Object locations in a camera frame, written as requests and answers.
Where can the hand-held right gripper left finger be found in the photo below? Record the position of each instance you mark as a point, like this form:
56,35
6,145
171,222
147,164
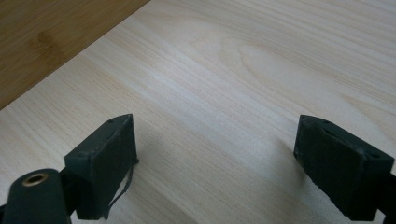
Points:
106,165

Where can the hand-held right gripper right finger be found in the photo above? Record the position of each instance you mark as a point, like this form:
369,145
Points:
339,168

